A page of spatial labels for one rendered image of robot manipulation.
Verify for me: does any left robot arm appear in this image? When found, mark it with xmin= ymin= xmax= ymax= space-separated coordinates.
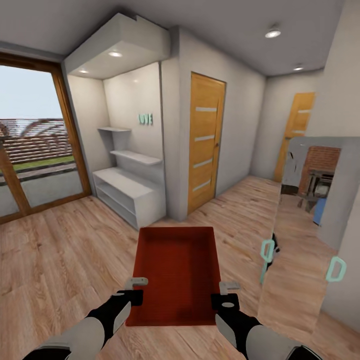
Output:
xmin=23 ymin=277 xmax=149 ymax=360

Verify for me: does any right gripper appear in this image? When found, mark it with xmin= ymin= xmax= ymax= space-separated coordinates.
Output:
xmin=210 ymin=293 xmax=240 ymax=310

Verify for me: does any storage box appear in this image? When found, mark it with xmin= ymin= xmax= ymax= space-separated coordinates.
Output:
xmin=125 ymin=226 xmax=221 ymax=327

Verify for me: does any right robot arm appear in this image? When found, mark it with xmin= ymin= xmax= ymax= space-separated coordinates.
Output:
xmin=210 ymin=281 xmax=326 ymax=360

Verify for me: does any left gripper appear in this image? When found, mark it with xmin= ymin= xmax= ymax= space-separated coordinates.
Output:
xmin=116 ymin=289 xmax=144 ymax=307

